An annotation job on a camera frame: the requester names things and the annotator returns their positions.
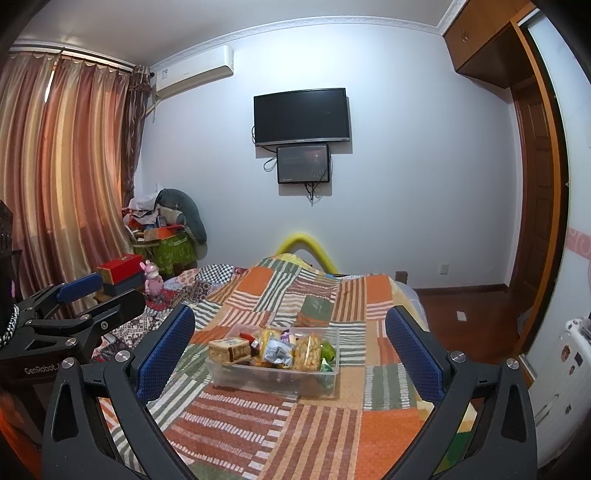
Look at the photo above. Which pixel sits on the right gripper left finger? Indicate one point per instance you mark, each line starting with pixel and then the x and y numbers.
pixel 77 444

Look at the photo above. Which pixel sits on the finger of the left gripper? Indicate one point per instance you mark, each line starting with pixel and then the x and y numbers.
pixel 79 288

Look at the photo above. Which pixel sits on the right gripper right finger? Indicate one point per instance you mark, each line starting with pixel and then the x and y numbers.
pixel 502 442

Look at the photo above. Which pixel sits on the pale cake block pack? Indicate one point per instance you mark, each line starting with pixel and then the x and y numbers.
pixel 229 350

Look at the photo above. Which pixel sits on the red snack packet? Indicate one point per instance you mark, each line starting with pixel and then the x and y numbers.
pixel 254 343

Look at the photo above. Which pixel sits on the clear plastic storage bin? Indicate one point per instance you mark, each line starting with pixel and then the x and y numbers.
pixel 263 377

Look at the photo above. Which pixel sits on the green jelly cup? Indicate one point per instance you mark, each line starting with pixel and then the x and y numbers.
pixel 328 354

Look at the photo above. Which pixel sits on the puffed corn snack pack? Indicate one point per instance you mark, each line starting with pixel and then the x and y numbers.
pixel 308 353

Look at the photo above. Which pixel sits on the orange label rice cracker pack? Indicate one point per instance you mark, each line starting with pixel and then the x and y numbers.
pixel 265 335

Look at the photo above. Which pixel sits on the yellow grey snack packet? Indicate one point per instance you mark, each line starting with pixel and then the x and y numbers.
pixel 279 354

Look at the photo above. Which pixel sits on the red and black box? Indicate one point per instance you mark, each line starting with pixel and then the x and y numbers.
pixel 121 274

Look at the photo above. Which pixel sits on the pink rabbit toy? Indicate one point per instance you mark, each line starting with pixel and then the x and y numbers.
pixel 153 282

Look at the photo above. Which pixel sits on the white appliance with stickers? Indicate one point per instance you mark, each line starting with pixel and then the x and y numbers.
pixel 560 395

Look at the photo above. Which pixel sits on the grey pillow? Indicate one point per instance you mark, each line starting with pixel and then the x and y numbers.
pixel 177 200

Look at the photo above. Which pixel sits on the patchwork bed quilt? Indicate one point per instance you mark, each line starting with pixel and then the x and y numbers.
pixel 224 433

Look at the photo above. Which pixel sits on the striped orange curtain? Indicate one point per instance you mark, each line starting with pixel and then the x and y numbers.
pixel 64 163

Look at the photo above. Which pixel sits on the white air conditioner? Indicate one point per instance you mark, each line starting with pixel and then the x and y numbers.
pixel 185 72

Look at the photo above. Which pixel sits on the small black monitor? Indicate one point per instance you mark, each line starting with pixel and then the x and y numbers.
pixel 305 163

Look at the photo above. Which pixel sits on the brown wooden door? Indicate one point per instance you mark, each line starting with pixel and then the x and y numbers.
pixel 540 239

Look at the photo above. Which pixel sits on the wall mounted black television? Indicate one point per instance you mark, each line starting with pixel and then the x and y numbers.
pixel 302 116

